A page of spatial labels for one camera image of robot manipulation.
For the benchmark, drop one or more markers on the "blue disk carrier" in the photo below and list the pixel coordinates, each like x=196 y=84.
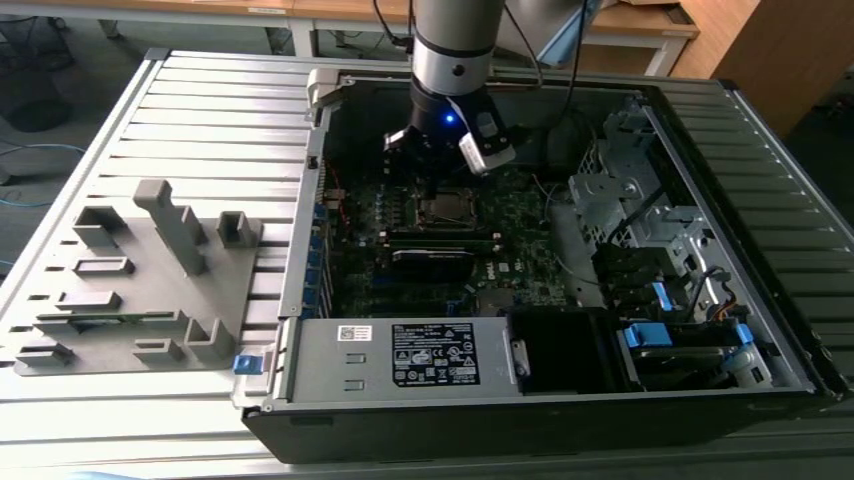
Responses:
x=646 y=335

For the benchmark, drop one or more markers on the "CPU with silver top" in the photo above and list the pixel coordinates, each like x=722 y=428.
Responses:
x=449 y=207

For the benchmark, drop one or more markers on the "blue disk bay latch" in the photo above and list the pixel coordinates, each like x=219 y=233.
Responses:
x=661 y=297
x=742 y=335

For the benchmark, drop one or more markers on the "grey power supply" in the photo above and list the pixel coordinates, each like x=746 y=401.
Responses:
x=334 y=370

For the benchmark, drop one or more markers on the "silver cage screw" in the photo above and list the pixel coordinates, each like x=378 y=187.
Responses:
x=627 y=188

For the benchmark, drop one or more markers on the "green motherboard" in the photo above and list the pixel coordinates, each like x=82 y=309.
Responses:
x=527 y=250

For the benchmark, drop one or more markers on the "black PC case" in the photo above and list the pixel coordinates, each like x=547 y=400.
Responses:
x=467 y=435

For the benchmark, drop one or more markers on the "blue expansion slot retainer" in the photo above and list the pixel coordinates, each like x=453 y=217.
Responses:
x=310 y=290

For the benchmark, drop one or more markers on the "black RAM slot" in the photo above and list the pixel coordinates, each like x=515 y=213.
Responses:
x=434 y=233

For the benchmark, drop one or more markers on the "black graphics card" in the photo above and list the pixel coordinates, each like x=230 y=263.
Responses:
x=430 y=267

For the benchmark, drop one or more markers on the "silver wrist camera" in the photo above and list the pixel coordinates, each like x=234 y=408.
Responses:
x=483 y=157
x=395 y=140

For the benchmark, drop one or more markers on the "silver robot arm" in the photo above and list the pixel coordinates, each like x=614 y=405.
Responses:
x=454 y=50

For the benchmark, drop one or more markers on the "CPU socket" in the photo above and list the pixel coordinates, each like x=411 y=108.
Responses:
x=482 y=210

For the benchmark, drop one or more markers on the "blue case clip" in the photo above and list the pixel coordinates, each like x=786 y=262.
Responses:
x=247 y=365

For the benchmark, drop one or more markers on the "grey parts rack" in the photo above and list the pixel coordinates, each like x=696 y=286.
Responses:
x=154 y=300

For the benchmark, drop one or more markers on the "wooden cabinet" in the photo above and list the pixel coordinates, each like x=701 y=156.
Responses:
x=788 y=60

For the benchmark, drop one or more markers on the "wooden desk white frame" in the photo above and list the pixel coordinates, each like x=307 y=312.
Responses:
x=647 y=27
x=134 y=4

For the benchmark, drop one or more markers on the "black bin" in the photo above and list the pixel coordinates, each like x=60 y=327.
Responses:
x=36 y=110

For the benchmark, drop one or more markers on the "black plastic disk bay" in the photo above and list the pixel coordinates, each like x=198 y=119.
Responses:
x=634 y=270

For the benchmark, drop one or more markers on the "chipset heat sink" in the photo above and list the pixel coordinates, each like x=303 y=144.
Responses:
x=495 y=301

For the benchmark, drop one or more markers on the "metal drive cage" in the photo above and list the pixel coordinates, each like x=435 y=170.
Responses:
x=601 y=192

